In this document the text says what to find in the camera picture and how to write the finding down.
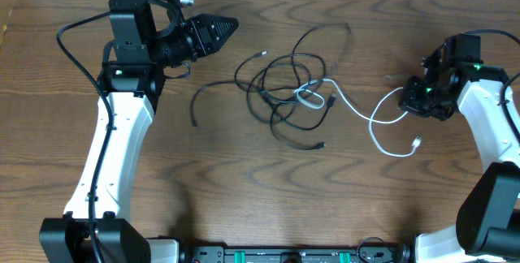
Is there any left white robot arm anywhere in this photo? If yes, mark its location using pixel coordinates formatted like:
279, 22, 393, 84
39, 0, 239, 262

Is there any black thin usb cable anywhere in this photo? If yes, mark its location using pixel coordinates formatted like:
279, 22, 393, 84
190, 50, 327, 151

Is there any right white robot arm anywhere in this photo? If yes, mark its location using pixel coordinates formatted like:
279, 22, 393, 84
399, 30, 519, 262

